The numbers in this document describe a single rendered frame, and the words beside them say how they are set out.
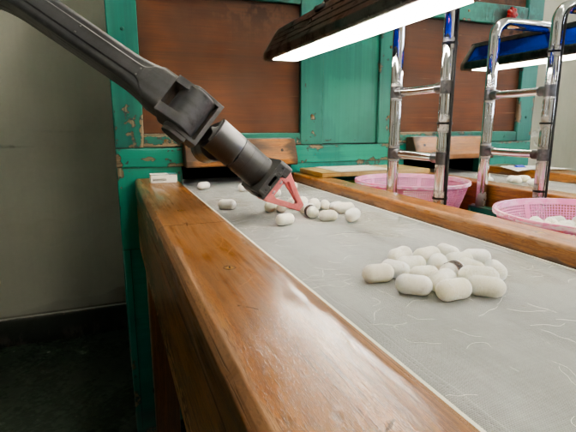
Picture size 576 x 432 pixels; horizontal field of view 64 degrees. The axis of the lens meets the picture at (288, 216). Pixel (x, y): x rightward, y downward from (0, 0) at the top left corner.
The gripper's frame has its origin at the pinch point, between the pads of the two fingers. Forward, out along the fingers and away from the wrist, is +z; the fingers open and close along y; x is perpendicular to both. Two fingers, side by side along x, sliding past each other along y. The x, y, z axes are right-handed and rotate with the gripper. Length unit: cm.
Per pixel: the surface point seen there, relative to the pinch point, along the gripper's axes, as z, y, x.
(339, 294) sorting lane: -7.2, -37.3, 8.7
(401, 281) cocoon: -4.2, -39.7, 4.3
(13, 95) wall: -64, 131, 22
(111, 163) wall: -22, 131, 21
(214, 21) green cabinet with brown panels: -28, 48, -28
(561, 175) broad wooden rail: 64, 15, -56
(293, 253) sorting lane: -6.3, -22.6, 7.9
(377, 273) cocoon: -4.5, -36.5, 4.8
